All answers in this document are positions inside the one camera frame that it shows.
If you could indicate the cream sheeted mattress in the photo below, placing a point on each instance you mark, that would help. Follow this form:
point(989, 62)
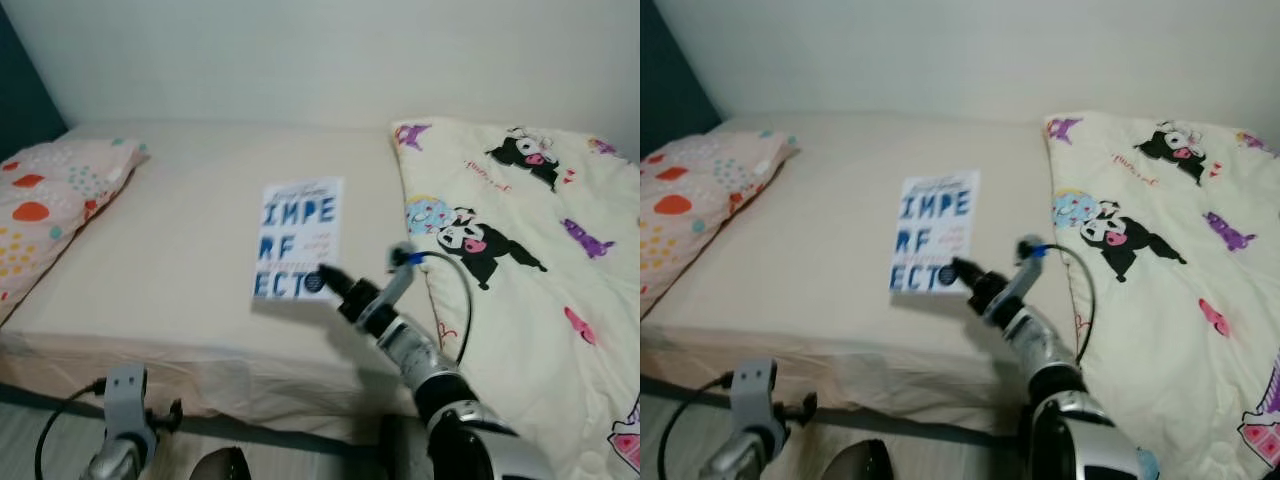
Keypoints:
point(820, 230)
point(180, 230)

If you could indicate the cream cartoon print blanket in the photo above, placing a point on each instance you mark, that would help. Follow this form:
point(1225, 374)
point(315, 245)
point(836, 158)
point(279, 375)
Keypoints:
point(1170, 320)
point(530, 330)

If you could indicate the blue fabric headboard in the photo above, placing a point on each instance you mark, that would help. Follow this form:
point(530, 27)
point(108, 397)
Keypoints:
point(25, 100)
point(670, 90)

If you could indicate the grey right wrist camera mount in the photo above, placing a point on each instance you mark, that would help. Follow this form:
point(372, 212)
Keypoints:
point(1025, 270)
point(397, 280)

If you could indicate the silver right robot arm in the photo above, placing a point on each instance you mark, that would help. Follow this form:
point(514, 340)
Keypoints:
point(420, 350)
point(1040, 345)

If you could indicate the white book blue letters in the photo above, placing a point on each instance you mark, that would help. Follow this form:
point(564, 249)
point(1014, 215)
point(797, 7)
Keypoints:
point(295, 230)
point(935, 225)

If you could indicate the pink patterned pillow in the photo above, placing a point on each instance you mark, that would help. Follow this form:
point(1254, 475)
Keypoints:
point(700, 180)
point(60, 190)

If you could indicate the black robot leg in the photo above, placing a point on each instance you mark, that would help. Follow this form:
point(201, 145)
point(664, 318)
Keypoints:
point(220, 468)
point(855, 465)

